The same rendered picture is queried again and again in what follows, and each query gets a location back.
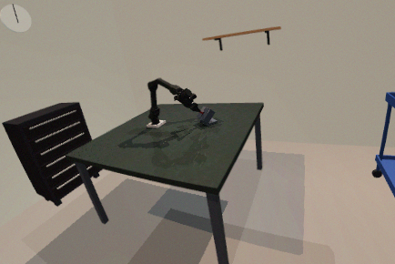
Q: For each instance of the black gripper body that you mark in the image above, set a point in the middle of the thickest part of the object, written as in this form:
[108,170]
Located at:
[188,103]

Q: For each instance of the grey sloped panel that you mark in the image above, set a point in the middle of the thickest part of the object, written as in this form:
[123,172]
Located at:
[206,118]

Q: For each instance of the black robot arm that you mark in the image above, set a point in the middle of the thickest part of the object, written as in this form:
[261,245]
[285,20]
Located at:
[182,95]

